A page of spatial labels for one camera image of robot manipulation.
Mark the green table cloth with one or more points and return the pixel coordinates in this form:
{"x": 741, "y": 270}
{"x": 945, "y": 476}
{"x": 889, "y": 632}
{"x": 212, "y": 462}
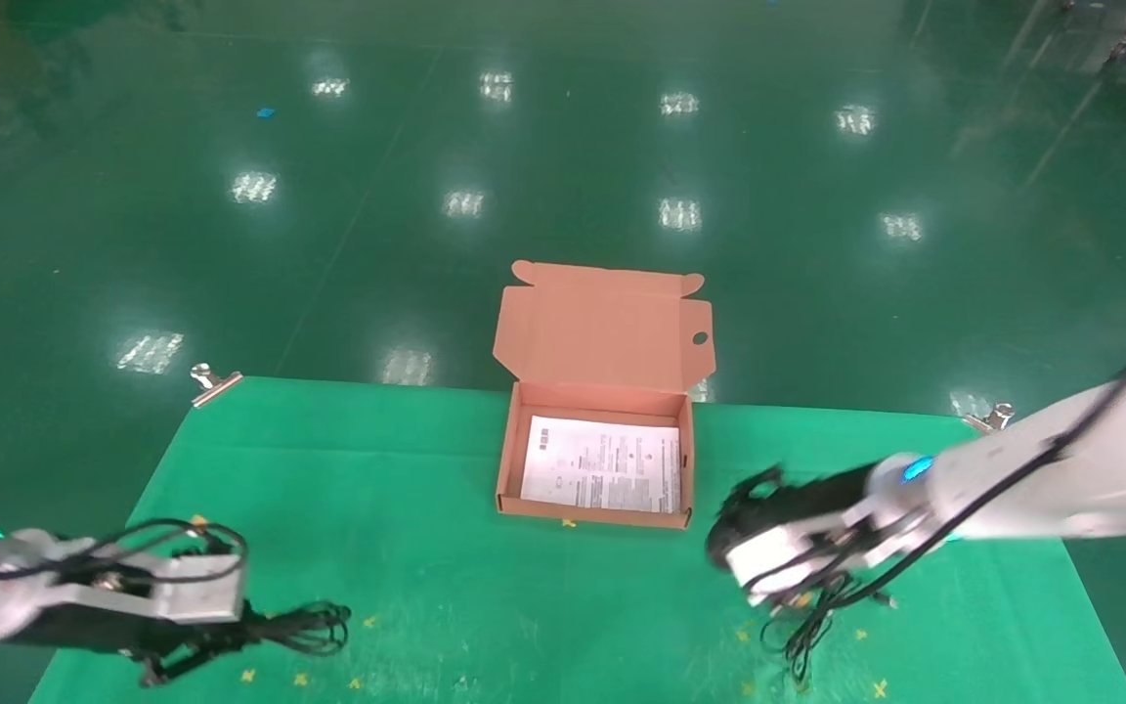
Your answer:
{"x": 426, "y": 489}

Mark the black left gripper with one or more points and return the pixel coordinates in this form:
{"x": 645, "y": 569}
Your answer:
{"x": 104, "y": 631}

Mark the silver binder clip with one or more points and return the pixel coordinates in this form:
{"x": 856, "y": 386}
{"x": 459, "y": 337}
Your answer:
{"x": 991, "y": 418}
{"x": 214, "y": 383}

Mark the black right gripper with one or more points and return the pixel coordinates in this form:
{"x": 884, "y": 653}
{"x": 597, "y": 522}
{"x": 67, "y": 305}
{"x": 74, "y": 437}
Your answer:
{"x": 822, "y": 499}

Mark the white printed paper sheet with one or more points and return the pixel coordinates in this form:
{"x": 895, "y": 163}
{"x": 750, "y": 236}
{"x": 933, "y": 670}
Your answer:
{"x": 602, "y": 464}

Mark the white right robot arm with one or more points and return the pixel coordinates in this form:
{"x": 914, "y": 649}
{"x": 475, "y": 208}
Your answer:
{"x": 1091, "y": 460}

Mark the brown cardboard mailer box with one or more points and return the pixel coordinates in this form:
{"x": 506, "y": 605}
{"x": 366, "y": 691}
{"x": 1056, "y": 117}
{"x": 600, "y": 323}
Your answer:
{"x": 602, "y": 332}

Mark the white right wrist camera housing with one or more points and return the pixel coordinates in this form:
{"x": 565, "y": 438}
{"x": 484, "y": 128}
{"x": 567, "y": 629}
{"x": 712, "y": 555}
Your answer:
{"x": 788, "y": 552}

